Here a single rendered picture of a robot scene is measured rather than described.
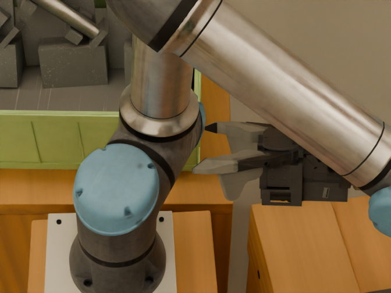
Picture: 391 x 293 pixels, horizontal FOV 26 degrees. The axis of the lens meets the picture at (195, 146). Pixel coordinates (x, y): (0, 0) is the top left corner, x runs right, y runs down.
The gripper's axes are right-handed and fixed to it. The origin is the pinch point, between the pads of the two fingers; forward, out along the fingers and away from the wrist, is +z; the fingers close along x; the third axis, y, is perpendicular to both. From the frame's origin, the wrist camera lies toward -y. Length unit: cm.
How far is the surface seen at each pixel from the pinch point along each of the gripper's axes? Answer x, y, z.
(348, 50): 186, 39, -30
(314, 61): 180, 42, -19
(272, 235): 24.8, 26.6, -9.3
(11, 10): 58, -4, 44
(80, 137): 39.0, 15.2, 26.7
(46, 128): 38, 13, 32
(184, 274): 21.4, 32.9, 5.5
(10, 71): 53, 7, 44
